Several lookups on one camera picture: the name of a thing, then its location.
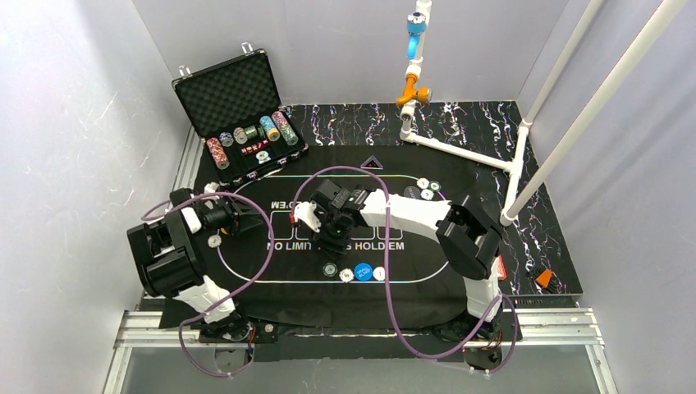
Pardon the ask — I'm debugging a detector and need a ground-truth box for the orange black small tool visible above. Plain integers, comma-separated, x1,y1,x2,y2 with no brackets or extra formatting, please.
529,266,557,293

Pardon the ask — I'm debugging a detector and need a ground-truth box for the blue small blind button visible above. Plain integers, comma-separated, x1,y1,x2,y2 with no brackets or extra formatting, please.
353,262,373,282

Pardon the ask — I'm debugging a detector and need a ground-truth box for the white grey poker chip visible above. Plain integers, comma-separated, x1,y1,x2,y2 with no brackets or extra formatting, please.
207,234,222,249
417,178,431,190
373,267,386,282

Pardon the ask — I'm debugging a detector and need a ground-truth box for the red playing card box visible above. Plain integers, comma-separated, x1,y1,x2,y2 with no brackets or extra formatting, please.
496,255,507,281

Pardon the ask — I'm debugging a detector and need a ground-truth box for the blue chip stack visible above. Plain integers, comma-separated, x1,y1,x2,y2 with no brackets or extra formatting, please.
259,116,281,141

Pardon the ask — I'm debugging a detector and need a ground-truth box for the white blue poker chip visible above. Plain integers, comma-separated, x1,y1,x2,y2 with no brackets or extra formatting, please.
420,189,434,200
339,268,355,283

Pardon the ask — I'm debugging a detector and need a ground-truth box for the pink green chip stack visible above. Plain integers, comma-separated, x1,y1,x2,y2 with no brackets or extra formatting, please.
271,111,299,146

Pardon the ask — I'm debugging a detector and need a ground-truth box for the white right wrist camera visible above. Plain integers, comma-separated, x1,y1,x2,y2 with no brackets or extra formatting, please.
290,201,321,233

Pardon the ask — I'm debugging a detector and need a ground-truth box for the white pvc pipe frame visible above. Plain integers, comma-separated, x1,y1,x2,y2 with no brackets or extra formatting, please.
397,1,687,224

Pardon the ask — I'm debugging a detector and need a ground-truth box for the red poker chip stack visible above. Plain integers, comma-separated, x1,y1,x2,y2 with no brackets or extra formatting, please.
206,138,230,170

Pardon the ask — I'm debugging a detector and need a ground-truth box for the clear dealer button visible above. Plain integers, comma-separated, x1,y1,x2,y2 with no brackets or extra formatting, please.
402,186,422,199

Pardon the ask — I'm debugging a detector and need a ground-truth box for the black aluminium chip case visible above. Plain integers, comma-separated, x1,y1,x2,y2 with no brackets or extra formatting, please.
172,48,309,186

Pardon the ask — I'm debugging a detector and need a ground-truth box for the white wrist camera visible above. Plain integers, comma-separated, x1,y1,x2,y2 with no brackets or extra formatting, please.
290,201,321,233
180,207,203,234

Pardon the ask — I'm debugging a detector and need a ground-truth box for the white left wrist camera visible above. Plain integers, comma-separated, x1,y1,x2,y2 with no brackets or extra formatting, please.
180,207,203,234

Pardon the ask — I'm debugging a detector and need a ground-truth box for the black poker table mat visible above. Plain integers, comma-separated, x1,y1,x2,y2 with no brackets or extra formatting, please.
158,144,523,331

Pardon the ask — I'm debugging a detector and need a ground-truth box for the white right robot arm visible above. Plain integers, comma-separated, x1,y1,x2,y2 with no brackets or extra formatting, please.
292,179,502,323

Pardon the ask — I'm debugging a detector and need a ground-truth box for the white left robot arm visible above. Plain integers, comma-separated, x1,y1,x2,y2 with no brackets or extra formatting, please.
126,188,265,324

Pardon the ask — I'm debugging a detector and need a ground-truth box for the green poker chip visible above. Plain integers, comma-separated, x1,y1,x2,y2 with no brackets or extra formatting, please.
428,181,442,192
322,262,338,277

